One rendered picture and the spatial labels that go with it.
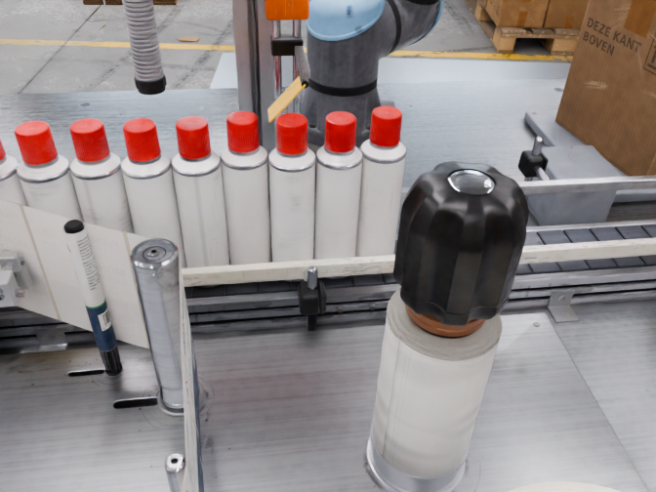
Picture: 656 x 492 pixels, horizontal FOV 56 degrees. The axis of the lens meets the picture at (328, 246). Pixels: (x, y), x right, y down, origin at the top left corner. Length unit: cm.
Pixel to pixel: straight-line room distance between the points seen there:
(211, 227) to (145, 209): 7
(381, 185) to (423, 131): 52
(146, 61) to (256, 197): 19
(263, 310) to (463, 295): 39
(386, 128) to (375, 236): 14
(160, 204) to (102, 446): 25
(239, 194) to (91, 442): 29
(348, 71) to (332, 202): 34
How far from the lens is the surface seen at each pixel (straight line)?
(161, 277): 51
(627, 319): 88
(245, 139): 66
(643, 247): 87
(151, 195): 68
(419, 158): 111
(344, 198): 69
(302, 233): 71
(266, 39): 76
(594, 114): 119
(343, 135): 65
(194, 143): 65
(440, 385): 46
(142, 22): 72
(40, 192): 70
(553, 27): 415
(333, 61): 98
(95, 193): 69
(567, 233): 91
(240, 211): 69
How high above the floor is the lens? 138
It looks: 38 degrees down
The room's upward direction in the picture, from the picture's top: 2 degrees clockwise
